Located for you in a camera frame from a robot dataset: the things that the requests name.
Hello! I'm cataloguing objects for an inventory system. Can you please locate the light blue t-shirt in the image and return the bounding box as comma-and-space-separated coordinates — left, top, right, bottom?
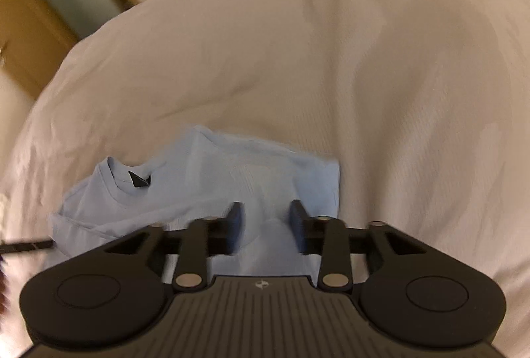
44, 126, 340, 276

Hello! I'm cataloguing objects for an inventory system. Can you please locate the white bed sheet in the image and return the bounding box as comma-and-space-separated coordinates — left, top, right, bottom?
1, 0, 529, 357

